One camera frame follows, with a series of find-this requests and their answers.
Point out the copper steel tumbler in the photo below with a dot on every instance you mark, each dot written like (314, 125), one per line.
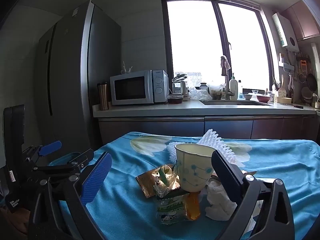
(103, 97)

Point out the dotted utensil holder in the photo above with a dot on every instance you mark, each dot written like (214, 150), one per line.
(281, 92)

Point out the dotted paper cup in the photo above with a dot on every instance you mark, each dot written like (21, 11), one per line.
(192, 170)

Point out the steel kitchen faucet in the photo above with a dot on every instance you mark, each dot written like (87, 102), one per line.
(226, 90)

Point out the white twig ornament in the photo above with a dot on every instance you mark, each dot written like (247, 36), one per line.
(126, 68)

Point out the brown kitchen counter cabinet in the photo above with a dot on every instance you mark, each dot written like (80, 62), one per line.
(175, 126)

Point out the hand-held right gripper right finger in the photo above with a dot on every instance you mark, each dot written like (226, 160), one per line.
(226, 177)

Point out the white soap pump bottle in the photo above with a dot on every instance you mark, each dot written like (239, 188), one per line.
(233, 87)

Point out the orange peel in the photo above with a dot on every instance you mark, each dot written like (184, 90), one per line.
(192, 207)

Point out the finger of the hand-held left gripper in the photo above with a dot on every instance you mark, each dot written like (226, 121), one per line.
(82, 158)
(51, 147)

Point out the cloth on faucet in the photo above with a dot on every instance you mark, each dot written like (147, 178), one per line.
(225, 65)

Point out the white foam fruit net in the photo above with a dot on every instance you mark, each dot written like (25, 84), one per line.
(172, 152)
(215, 140)

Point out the white tissue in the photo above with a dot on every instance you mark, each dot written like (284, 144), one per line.
(217, 202)

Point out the red lidded bowl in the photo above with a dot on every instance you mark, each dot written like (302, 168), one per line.
(175, 99)

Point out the blue flower printed tablecloth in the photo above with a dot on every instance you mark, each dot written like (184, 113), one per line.
(140, 205)

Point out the green cartoon snack packet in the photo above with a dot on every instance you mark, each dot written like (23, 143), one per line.
(170, 207)

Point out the white water heater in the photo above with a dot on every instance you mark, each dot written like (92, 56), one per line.
(285, 30)

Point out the grey refrigerator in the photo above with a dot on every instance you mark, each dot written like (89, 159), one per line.
(70, 67)

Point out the gold snack wrapper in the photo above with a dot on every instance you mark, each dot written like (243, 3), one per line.
(146, 182)

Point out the clear plastic bags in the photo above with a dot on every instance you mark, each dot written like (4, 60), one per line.
(200, 93)

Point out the glass jug appliance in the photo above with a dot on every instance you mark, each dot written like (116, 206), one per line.
(180, 85)

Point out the clear wrapper with green print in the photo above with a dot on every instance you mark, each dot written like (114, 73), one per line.
(162, 177)

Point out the pink upper wall cabinet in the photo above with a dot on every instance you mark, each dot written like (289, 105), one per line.
(305, 20)

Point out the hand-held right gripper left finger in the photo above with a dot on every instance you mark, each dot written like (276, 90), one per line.
(96, 180)

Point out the white microwave oven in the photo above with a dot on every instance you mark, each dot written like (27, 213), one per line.
(130, 87)

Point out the kitchen sink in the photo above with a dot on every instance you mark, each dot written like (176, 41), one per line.
(235, 103)

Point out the dark framed window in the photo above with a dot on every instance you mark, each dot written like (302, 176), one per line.
(215, 42)

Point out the hanging black pan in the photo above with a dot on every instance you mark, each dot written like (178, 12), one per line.
(311, 82)

